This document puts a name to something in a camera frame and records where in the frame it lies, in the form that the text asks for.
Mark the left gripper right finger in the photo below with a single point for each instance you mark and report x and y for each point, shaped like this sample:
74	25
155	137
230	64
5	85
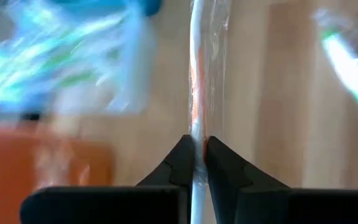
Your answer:
291	205

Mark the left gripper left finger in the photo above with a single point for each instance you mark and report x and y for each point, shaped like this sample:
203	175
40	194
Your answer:
120	205

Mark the green toothbrush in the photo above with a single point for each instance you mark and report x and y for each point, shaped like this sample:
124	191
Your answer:
346	65

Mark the orange plastic bin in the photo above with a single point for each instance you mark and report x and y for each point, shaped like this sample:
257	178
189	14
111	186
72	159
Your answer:
5	161

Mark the clear plastic bin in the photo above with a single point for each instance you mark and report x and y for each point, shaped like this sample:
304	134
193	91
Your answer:
129	62

